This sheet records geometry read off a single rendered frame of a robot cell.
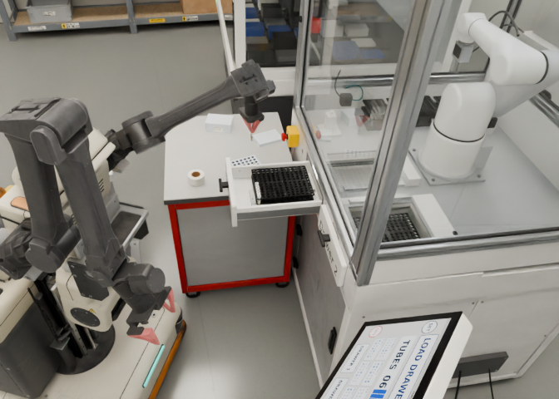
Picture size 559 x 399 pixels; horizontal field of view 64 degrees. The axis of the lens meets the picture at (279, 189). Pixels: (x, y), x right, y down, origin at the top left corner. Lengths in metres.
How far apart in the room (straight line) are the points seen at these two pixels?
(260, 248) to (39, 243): 1.30
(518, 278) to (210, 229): 1.24
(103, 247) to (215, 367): 1.37
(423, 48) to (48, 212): 0.81
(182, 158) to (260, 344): 0.98
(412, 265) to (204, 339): 1.28
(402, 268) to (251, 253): 1.01
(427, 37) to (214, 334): 1.83
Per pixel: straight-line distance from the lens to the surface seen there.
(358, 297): 1.46
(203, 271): 2.30
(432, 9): 0.91
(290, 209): 1.69
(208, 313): 2.45
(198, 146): 2.18
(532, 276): 1.73
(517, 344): 2.20
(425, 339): 1.11
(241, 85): 1.27
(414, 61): 0.95
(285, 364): 2.31
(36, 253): 1.14
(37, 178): 0.98
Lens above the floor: 2.05
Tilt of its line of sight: 42 degrees down
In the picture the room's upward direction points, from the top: 4 degrees clockwise
